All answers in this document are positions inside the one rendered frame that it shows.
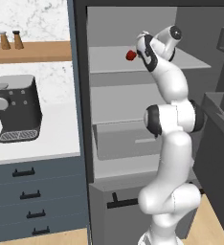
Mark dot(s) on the dark grey coffee machine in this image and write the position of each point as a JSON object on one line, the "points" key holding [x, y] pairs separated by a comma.
{"points": [[19, 108]]}

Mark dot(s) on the red bell pepper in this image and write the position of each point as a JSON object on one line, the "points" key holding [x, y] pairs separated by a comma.
{"points": [[130, 55]]}

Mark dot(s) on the white-capped brown shaker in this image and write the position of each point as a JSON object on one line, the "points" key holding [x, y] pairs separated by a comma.
{"points": [[4, 40]]}

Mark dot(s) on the dark fridge door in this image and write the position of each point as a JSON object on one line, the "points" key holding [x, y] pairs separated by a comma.
{"points": [[217, 178]]}

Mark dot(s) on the wooden wall shelf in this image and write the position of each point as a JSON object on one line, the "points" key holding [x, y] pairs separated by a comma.
{"points": [[31, 51]]}

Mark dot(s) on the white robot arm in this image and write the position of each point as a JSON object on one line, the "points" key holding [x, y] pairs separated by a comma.
{"points": [[173, 150]]}

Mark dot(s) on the blue-grey drawer front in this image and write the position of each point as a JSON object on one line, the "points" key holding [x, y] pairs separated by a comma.
{"points": [[62, 193], [64, 212], [66, 228], [59, 170]]}

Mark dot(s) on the grey fridge crisper drawer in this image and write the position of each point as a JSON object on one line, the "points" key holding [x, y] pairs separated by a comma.
{"points": [[123, 143]]}

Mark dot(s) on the black-capped brown shaker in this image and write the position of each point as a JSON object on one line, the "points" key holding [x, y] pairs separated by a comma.
{"points": [[17, 40]]}

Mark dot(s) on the grey freezer drawer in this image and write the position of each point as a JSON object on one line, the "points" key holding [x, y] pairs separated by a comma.
{"points": [[123, 225]]}

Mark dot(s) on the grey fridge shelf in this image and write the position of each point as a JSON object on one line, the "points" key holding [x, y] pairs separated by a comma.
{"points": [[117, 59], [120, 105]]}

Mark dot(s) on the grey open fridge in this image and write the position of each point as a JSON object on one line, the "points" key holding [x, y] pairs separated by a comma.
{"points": [[80, 95]]}

